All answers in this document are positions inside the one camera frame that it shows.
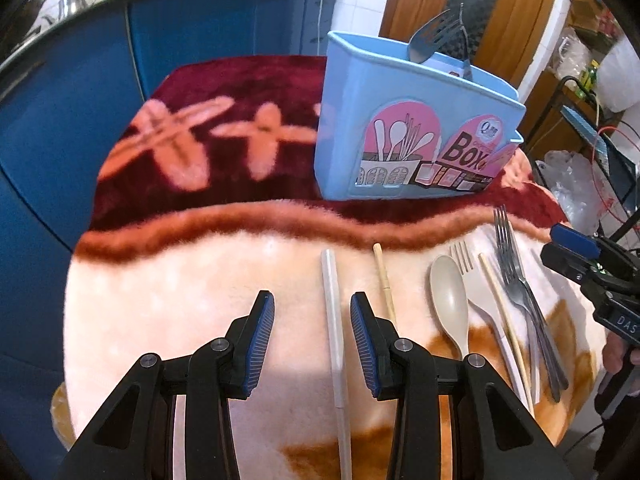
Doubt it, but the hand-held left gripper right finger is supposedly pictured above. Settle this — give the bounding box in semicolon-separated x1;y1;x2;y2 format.
349;292;576;480

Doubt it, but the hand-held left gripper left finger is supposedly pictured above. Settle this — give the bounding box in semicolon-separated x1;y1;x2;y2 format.
52;290;276;480

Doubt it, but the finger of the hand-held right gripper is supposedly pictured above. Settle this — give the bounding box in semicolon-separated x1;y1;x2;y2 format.
540;244;601;288
549;223;602;260

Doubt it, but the white plastic chopstick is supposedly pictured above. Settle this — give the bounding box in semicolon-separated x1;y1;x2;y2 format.
320;248;353;480

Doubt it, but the silver metal fork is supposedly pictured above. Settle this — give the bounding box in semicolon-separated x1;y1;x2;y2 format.
500;240;563;404
493;206;570;392

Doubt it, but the bamboo chopstick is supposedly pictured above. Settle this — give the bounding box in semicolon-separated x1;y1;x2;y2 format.
372;243;398;323
478;253;535;403

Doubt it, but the beige plastic fork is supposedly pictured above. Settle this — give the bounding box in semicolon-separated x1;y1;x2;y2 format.
449;241;542;406

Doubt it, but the beige plastic spoon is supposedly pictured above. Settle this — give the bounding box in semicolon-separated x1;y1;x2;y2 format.
429;254;471;361

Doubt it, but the blue plastic utensil box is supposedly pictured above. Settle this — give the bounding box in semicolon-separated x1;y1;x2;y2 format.
315;31;527;202

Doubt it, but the person's right hand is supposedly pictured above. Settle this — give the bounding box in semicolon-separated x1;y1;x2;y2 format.
602;332;640;376

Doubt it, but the clear plastic bag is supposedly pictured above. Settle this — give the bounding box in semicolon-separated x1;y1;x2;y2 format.
542;149;603;223

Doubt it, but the red and peach fleece blanket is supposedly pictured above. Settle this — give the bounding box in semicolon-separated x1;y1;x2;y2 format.
64;54;608;480

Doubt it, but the black metal rack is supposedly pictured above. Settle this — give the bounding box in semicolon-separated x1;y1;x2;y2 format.
529;75;640;241

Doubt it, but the large white plastic bag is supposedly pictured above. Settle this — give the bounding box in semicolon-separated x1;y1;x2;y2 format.
599;35;640;113

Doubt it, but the small white plastic bag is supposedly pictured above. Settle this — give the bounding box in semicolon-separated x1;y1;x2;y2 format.
554;27;597;83

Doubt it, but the wooden door with glass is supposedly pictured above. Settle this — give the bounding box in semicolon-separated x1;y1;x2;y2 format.
380;0;562;107

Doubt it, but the blue kitchen cabinet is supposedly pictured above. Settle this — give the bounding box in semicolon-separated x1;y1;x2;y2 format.
0;0;347;393

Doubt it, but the steel kettle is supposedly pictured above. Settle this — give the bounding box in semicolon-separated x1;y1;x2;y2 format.
47;0;101;17

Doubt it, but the red cable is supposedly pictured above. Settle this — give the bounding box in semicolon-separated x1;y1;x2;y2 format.
591;126;640;223

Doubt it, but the white power cable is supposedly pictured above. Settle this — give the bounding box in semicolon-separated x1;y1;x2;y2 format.
299;0;327;57

